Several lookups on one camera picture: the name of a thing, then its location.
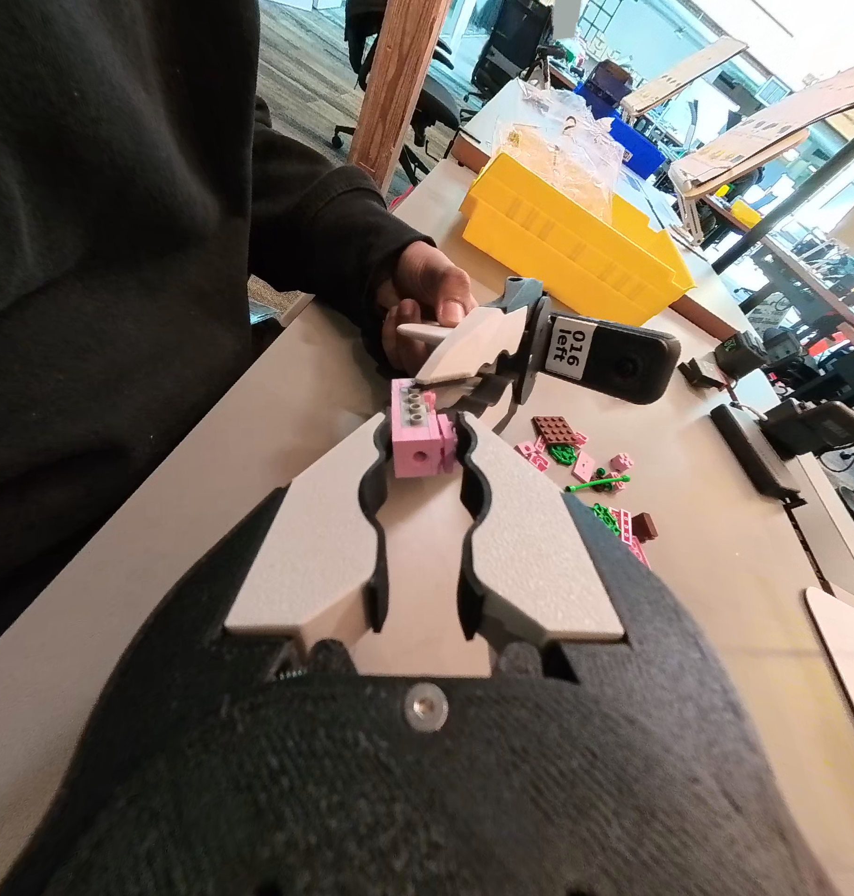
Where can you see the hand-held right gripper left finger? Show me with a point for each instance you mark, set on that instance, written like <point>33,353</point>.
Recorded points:
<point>308,553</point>

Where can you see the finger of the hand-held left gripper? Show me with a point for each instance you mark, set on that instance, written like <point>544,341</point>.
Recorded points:
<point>476,346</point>
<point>486,392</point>

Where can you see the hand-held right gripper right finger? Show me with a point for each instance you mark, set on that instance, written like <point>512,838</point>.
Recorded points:
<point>539,560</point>

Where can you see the pink toy brick assembly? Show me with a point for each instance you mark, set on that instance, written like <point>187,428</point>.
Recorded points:
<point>413,455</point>

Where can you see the person's left forearm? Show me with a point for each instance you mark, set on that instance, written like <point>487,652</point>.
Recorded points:
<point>315,224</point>

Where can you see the person's left hand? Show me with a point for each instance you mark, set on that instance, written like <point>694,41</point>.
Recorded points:
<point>427,280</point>

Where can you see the small flat black device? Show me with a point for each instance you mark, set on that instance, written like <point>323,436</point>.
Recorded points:
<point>700,372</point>

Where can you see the brown studded plate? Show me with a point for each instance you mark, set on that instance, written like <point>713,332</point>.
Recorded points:
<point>556,428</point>

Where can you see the green web piece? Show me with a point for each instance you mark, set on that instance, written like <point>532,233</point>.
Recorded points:
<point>607,518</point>
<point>563,453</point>

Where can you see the green ribbed rod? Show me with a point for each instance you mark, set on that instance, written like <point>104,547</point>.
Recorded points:
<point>598,483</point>

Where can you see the pile of small toy bricks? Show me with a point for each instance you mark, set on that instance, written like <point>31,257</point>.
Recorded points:
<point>582,463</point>

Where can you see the brown square brick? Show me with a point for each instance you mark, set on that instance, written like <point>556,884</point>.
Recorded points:
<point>644,525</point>

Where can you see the black device with green mark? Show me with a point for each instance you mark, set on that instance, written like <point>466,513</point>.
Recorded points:
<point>742,353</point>

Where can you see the yellow storage bin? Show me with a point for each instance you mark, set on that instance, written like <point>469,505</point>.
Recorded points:
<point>574,245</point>

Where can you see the long black bar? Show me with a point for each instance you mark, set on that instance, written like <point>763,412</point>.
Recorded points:
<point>752,448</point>

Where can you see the clear plastic bags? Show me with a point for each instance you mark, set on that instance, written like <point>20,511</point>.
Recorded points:
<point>567,161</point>

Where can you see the blue storage bin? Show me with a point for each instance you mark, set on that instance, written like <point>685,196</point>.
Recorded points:
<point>637,147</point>

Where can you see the black metal pole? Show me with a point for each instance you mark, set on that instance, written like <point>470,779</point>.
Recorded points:
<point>791,197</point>

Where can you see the black office chair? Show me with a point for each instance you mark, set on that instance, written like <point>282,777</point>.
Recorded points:
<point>511,42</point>
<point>437,105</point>

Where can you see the large cardboard panel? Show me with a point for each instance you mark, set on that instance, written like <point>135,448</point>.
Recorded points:
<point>770,126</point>

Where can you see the small cardboard panel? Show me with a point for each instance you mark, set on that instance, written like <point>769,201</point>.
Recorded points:
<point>686,70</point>

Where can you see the white board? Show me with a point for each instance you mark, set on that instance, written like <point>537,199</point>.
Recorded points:
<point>847,665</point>

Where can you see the person's black clothed body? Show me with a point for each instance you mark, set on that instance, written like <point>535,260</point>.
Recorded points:
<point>83,280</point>

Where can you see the wooden post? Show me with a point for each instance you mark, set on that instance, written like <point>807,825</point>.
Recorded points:
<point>392,84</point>

